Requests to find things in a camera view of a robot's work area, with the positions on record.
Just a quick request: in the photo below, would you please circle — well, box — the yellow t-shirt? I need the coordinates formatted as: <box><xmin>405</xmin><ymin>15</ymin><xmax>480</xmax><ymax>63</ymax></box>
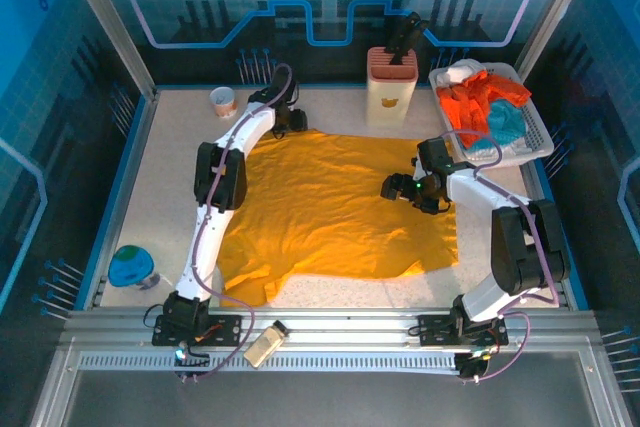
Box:
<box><xmin>218</xmin><ymin>127</ymin><xmax>460</xmax><ymax>307</ymax></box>

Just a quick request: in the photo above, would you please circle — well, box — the white paper cup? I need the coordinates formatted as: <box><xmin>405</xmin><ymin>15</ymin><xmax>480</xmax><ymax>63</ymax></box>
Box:
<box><xmin>208</xmin><ymin>86</ymin><xmax>239</xmax><ymax>121</ymax></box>

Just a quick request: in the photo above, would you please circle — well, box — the cream knife block, salmon top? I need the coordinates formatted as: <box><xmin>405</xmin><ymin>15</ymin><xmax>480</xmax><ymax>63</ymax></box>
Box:
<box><xmin>364</xmin><ymin>45</ymin><xmax>420</xmax><ymax>129</ymax></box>

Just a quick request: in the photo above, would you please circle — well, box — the orange t-shirt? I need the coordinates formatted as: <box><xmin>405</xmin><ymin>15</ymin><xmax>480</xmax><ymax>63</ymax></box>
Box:
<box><xmin>435</xmin><ymin>69</ymin><xmax>533</xmax><ymax>149</ymax></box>

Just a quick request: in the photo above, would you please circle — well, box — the white t-shirt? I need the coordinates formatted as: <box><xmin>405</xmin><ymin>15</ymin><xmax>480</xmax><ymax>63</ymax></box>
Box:
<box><xmin>474</xmin><ymin>134</ymin><xmax>532</xmax><ymax>157</ymax></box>
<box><xmin>433</xmin><ymin>59</ymin><xmax>484</xmax><ymax>87</ymax></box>

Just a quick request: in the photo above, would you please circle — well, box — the teal t-shirt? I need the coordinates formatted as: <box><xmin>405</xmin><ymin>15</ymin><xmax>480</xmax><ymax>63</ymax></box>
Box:
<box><xmin>469</xmin><ymin>99</ymin><xmax>529</xmax><ymax>153</ymax></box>

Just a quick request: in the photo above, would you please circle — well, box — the white plastic laundry basket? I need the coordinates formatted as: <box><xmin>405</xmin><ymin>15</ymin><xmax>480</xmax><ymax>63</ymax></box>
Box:
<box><xmin>428</xmin><ymin>62</ymin><xmax>555</xmax><ymax>169</ymax></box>

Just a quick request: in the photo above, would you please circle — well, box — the small connector board with LED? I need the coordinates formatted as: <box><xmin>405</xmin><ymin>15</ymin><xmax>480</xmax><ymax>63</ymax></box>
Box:
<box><xmin>172</xmin><ymin>340</ymin><xmax>211</xmax><ymax>384</ymax></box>
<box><xmin>453</xmin><ymin>346</ymin><xmax>502</xmax><ymax>384</ymax></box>

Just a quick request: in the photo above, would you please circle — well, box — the clear spice bottle, black cap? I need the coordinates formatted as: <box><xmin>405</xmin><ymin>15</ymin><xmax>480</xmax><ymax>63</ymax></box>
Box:
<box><xmin>242</xmin><ymin>319</ymin><xmax>291</xmax><ymax>371</ymax></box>

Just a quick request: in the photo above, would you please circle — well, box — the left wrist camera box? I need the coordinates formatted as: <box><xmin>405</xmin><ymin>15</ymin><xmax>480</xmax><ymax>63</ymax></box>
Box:
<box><xmin>272</xmin><ymin>77</ymin><xmax>300</xmax><ymax>109</ymax></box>

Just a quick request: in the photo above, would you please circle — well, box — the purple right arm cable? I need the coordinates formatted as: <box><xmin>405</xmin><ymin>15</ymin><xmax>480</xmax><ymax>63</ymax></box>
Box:
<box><xmin>439</xmin><ymin>129</ymin><xmax>560</xmax><ymax>384</ymax></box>

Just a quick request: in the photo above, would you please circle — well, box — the black handled knife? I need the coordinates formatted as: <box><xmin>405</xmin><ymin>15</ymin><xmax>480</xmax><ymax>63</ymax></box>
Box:
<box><xmin>397</xmin><ymin>20</ymin><xmax>430</xmax><ymax>68</ymax></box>
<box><xmin>388</xmin><ymin>11</ymin><xmax>421</xmax><ymax>61</ymax></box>

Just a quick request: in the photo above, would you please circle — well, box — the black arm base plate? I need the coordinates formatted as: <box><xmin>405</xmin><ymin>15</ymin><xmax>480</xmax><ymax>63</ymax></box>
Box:
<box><xmin>417</xmin><ymin>313</ymin><xmax>510</xmax><ymax>348</ymax></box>
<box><xmin>151</xmin><ymin>314</ymin><xmax>244</xmax><ymax>348</ymax></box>

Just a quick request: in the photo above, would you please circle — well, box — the aluminium mounting rail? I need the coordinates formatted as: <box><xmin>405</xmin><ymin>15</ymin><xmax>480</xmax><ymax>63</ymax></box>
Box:
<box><xmin>58</xmin><ymin>306</ymin><xmax>604</xmax><ymax>356</ymax></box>

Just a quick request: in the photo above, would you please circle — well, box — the slotted grey cable duct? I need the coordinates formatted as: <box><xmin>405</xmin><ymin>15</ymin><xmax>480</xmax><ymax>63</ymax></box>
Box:
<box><xmin>77</xmin><ymin>351</ymin><xmax>461</xmax><ymax>372</ymax></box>

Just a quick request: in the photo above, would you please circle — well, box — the aluminium frame post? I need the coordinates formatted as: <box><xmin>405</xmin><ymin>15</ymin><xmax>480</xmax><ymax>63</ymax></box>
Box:
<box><xmin>513</xmin><ymin>0</ymin><xmax>617</xmax><ymax>81</ymax></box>
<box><xmin>53</xmin><ymin>0</ymin><xmax>160</xmax><ymax>101</ymax></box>

